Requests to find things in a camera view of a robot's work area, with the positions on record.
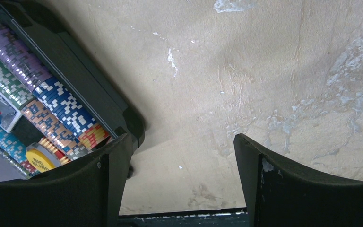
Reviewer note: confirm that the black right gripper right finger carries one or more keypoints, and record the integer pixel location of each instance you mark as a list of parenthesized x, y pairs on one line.
[(280, 192)]

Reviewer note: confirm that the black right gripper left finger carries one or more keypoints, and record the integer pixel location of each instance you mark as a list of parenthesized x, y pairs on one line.
[(86, 192)]

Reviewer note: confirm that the yellow round button chip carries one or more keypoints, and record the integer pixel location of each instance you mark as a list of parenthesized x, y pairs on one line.
[(39, 160)]

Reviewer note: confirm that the clear round button chip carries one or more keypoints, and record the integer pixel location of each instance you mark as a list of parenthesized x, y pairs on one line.
[(40, 148)]

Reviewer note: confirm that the black poker set case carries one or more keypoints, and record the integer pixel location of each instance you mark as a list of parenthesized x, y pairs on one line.
[(60, 92)]

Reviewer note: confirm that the blue playing card deck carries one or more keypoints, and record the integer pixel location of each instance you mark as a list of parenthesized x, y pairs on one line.
[(9, 115)]

